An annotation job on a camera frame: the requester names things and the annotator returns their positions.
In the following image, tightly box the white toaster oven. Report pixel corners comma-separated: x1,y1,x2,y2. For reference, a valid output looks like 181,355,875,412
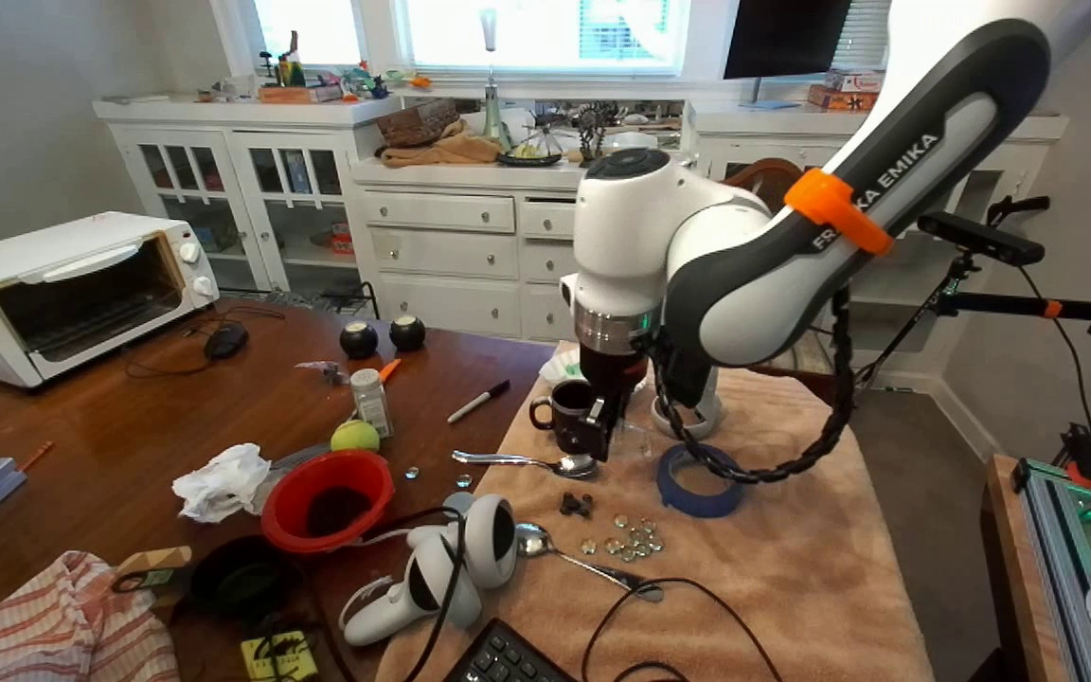
0,214,221,388

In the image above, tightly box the red bowl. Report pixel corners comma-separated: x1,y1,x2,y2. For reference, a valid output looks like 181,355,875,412
262,451,395,556

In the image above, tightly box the black camera on boom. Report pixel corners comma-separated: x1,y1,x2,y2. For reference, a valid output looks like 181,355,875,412
916,214,1045,267

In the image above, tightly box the black computer mouse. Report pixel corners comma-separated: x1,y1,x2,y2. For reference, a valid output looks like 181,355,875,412
205,324,250,359

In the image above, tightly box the beige towel table cover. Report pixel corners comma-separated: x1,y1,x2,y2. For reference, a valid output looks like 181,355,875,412
373,336,940,682

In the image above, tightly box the yellow-green tennis ball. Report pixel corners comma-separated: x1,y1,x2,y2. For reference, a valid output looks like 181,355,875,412
329,422,383,451

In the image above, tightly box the blue masking tape roll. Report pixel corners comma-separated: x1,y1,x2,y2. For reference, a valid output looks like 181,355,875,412
656,448,741,518

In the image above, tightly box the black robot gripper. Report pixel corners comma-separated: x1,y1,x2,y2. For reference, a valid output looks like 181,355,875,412
580,349,648,431

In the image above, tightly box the small white pill bottle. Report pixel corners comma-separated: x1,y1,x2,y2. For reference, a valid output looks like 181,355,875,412
347,369,390,438

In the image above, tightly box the crumpled white tissue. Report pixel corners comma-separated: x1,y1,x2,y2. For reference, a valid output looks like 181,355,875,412
172,444,268,523

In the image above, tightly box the black marker pen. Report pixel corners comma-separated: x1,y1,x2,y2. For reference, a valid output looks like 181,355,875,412
445,381,513,424

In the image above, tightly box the black monitor screen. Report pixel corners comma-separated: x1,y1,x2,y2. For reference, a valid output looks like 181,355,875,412
723,0,853,79

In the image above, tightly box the black round speaker left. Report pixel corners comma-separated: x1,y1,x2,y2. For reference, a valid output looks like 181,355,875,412
340,324,380,359

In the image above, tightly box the metal spoon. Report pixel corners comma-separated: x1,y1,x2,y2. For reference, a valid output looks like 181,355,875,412
452,451,598,482

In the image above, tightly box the black keyboard cable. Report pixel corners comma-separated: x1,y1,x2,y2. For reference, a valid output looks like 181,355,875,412
577,571,784,682

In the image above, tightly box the pile of metal nuts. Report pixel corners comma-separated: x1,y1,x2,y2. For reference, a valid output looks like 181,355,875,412
580,517,666,566

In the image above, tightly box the black computer keyboard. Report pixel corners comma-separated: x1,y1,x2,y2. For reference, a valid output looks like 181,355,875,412
447,618,577,682

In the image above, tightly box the black round speaker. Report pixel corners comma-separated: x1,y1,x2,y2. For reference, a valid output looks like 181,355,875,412
340,324,380,359
390,316,425,354

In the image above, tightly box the white VR controller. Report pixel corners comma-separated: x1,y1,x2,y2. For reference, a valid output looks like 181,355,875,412
340,492,519,648

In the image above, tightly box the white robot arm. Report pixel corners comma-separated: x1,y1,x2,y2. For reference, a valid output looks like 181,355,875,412
560,0,1091,407

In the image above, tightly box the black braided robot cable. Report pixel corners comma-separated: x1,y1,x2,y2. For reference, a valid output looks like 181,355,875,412
651,283,861,491

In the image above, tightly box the aluminium frame stand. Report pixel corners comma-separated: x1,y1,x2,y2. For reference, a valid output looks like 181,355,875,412
1014,460,1091,682

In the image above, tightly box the black mug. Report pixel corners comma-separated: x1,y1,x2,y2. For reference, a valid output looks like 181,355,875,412
529,381,609,460

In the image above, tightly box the black round speaker right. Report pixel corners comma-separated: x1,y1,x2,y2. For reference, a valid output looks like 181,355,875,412
390,316,425,354

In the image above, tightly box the striped pink cloth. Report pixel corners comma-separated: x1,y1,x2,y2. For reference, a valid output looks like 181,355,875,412
0,549,178,682

